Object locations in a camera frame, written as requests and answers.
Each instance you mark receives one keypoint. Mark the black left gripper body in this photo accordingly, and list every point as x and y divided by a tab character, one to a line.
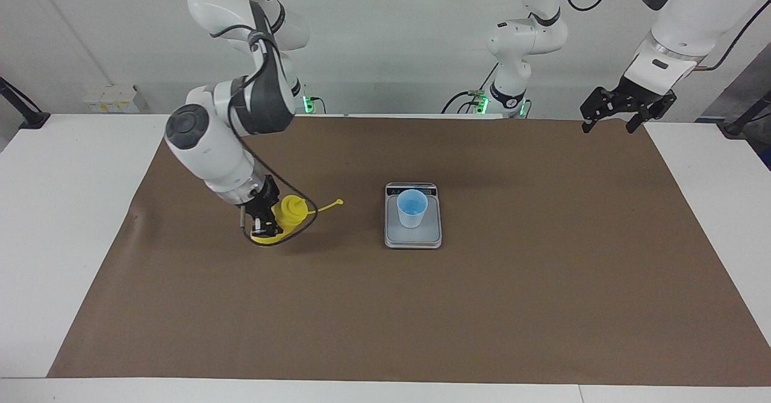
635	97

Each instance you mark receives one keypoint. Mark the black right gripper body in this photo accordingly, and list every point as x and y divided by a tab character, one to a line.
259	201

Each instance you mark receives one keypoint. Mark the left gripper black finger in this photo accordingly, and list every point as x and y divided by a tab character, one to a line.
656	109
596	103

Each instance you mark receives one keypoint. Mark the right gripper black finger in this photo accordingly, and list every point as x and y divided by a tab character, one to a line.
276	191
268	225

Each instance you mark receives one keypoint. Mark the yellow squeeze bottle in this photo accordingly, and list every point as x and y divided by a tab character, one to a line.
293	210

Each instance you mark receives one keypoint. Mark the light blue plastic cup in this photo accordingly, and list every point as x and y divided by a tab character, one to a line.
412	216

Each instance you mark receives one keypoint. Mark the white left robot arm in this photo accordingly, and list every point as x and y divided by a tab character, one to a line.
692	17

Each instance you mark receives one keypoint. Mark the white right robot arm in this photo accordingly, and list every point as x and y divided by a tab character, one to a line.
205	150

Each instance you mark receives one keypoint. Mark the silver digital kitchen scale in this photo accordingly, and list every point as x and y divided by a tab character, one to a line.
413	239

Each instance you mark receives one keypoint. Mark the black clamp stand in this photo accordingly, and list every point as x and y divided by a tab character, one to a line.
747	117
27	114

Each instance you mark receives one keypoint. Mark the dark grey panel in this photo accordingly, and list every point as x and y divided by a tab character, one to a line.
753	84

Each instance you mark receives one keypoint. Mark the brown paper table mat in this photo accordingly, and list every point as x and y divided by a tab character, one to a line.
385	318

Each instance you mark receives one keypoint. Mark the white socket box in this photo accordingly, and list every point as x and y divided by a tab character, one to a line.
114	99

